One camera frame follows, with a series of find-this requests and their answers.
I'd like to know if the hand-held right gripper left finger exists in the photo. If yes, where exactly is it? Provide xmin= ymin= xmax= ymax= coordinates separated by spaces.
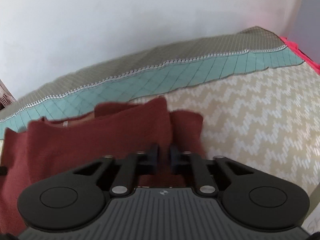
xmin=74 ymin=142 xmax=160 ymax=196

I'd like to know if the pink satin curtain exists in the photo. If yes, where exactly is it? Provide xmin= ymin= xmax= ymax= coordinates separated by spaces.
xmin=0 ymin=79 xmax=14 ymax=111

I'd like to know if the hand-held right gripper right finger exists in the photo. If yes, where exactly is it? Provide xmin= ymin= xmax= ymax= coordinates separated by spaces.
xmin=169 ymin=144 xmax=255 ymax=196

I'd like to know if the maroon long-sleeved sweater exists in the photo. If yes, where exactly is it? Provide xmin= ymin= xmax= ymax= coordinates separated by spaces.
xmin=0 ymin=96 xmax=207 ymax=236

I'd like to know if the patterned quilted blanket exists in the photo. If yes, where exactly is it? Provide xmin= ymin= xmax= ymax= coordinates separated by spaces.
xmin=0 ymin=26 xmax=320 ymax=236

